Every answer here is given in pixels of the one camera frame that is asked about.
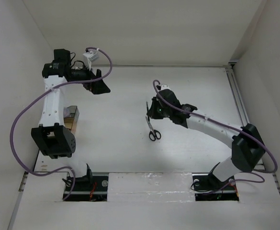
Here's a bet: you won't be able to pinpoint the clear paper clip jar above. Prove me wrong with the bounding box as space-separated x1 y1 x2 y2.
63 107 70 118

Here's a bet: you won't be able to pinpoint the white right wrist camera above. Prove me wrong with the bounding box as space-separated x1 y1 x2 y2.
156 84 170 91

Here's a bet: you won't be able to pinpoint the black handled scissors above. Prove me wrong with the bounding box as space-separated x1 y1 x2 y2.
146 116 162 141

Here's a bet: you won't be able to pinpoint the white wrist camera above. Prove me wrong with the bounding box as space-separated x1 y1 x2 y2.
156 84 170 91
82 47 100 70

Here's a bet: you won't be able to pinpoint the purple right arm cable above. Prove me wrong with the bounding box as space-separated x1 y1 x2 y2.
152 80 278 195

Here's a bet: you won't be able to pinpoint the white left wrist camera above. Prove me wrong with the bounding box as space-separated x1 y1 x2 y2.
82 47 100 70

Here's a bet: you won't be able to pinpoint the aluminium rail right side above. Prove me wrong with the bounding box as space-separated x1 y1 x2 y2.
224 62 249 125

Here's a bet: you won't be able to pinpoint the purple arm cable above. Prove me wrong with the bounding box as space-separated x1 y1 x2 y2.
152 80 278 195
10 46 113 201

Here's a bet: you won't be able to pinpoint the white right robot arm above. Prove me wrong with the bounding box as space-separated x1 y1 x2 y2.
146 85 267 193

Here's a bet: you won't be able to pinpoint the green pen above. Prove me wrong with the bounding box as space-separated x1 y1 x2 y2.
146 101 149 117

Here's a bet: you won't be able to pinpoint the clear smoky organizer tray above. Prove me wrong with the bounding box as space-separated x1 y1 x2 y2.
64 105 79 134

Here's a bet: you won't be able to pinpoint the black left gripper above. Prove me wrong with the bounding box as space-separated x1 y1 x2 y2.
69 60 110 94

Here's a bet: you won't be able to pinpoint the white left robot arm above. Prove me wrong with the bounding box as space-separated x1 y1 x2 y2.
31 47 111 190

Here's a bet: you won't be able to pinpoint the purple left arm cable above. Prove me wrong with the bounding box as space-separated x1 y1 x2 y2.
10 46 113 201

